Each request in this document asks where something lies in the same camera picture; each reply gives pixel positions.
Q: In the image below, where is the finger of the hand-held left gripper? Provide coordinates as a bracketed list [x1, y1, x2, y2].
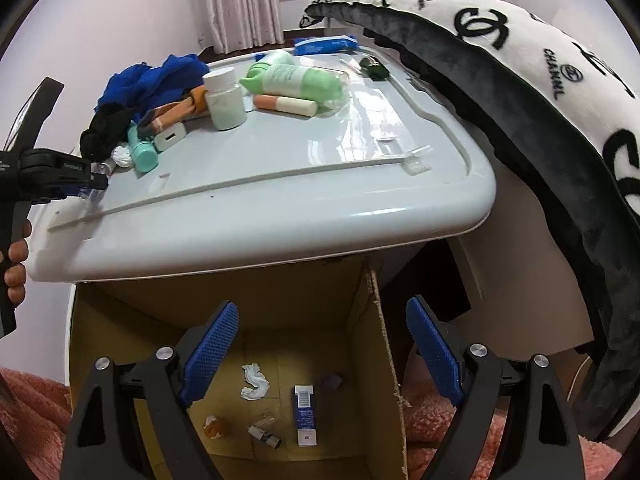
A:
[22, 148, 97, 176]
[29, 173, 109, 206]

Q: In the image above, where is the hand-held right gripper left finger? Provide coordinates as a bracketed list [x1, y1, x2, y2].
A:
[60, 301, 240, 480]

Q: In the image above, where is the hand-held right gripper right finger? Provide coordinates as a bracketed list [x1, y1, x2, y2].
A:
[405, 296, 586, 480]

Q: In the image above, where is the clear plastic vial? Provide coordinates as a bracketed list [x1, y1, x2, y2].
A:
[80, 157, 114, 205]

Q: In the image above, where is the brown cardboard box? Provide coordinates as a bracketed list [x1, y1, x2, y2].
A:
[65, 255, 412, 480]

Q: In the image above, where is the tan box with orange end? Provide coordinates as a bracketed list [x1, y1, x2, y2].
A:
[137, 85, 209, 137]

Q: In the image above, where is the dark green spray bottle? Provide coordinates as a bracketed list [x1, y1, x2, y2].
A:
[359, 57, 392, 81]

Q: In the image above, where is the person's left hand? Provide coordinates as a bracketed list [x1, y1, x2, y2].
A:
[0, 220, 32, 312]

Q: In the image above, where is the large crumpled white tissue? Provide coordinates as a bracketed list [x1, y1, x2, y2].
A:
[240, 362, 271, 401]

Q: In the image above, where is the black cloth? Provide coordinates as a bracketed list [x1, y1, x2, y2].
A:
[80, 104, 139, 162]

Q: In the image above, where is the small orange wrapper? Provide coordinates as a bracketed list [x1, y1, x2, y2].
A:
[202, 414, 231, 439]

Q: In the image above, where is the small teal bottle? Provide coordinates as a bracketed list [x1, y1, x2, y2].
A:
[127, 125, 159, 175]

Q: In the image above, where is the small glass vial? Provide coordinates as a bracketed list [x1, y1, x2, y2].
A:
[248, 422, 282, 449]

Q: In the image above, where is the white charger plug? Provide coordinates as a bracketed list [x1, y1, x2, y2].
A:
[153, 123, 189, 153]

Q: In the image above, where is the blue and white carton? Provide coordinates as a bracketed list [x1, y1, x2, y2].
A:
[293, 384, 319, 449]

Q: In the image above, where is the blue cloth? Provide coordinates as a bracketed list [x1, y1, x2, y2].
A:
[96, 52, 211, 112]

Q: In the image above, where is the white plastic jar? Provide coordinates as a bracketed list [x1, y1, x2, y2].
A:
[201, 66, 249, 132]

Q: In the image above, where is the white plastic storage box lid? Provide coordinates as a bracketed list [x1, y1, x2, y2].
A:
[27, 50, 497, 283]

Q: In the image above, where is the orange and white tube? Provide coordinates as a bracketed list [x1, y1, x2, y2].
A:
[252, 94, 319, 117]

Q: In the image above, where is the pale patterned curtain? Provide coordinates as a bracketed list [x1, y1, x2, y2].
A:
[197, 0, 286, 55]

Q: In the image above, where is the light green squeeze tube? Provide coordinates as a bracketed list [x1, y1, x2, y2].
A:
[239, 50, 350, 106]

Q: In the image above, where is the clear plastic bag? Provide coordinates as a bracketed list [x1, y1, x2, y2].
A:
[295, 55, 354, 117]

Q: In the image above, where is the blue wipes packet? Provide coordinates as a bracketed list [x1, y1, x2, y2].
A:
[292, 34, 360, 57]

